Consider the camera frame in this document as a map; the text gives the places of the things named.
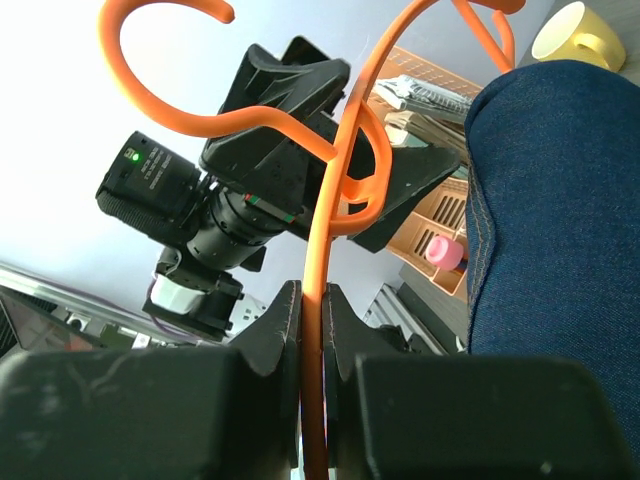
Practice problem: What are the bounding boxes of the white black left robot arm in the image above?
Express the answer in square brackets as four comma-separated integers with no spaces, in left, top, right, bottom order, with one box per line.
[96,36,350,341]

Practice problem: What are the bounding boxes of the yellow mug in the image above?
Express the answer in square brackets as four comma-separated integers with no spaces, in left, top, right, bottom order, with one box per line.
[531,1,626,72]

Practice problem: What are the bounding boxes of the blue denim jeans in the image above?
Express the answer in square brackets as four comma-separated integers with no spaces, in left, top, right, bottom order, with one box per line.
[465,60,639,452]

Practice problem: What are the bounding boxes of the orange plastic hanger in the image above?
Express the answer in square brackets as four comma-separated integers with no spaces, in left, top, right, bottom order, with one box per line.
[97,0,529,480]

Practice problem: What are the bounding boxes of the orange file organizer rack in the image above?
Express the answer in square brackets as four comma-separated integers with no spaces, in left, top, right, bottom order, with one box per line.
[368,47,481,145]

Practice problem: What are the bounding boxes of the papers in organizer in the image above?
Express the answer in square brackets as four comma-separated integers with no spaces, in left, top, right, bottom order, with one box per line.
[372,74,473,153]

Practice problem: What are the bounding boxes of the pink capped bottle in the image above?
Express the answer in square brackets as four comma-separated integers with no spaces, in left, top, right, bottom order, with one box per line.
[425,235,464,271]

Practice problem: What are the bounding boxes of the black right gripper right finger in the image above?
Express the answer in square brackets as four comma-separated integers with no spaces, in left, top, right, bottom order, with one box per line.
[322,284,635,479]

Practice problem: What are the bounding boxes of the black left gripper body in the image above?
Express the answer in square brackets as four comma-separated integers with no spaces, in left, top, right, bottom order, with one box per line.
[200,36,460,253]

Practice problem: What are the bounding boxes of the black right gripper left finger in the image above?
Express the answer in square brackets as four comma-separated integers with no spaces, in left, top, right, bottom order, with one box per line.
[1,281,301,479]

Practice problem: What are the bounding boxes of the orange compartment basket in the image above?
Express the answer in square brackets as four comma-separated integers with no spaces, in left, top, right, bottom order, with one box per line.
[386,178,469,302]

